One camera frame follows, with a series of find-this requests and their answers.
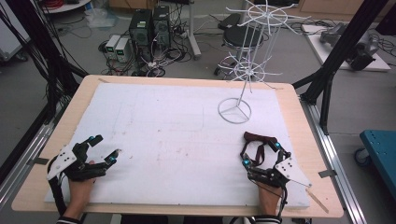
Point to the white board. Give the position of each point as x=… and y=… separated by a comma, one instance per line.
x=323, y=53

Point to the grey machine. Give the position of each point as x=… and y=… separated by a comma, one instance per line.
x=362, y=46

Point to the white foam mat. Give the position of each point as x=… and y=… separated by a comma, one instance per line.
x=171, y=130

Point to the black computer tower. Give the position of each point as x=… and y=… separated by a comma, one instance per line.
x=140, y=29
x=162, y=26

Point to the person's left hand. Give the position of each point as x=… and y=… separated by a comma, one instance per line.
x=77, y=196

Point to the aluminium rail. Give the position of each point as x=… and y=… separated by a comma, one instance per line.
x=25, y=158
x=330, y=161

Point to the black round stool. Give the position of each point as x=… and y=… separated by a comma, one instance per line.
x=243, y=36

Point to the clear plastic bag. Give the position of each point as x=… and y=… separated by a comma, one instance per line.
x=101, y=17

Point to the black metal frame post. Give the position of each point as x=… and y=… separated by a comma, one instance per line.
x=342, y=43
x=40, y=40

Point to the white power supply box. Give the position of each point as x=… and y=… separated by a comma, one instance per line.
x=112, y=46
x=122, y=49

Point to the person's right hand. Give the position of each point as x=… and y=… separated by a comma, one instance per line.
x=269, y=199

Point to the thin wooden stick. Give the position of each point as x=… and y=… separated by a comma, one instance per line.
x=317, y=200

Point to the striped sleeve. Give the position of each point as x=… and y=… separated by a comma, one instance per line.
x=67, y=221
x=267, y=220

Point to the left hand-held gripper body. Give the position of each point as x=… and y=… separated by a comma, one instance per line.
x=63, y=159

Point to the blue cart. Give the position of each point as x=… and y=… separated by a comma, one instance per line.
x=381, y=158

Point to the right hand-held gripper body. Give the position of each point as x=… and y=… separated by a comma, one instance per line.
x=291, y=169

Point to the grey tape piece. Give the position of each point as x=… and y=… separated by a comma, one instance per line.
x=40, y=161
x=327, y=173

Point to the round white table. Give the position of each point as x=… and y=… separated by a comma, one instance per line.
x=65, y=6

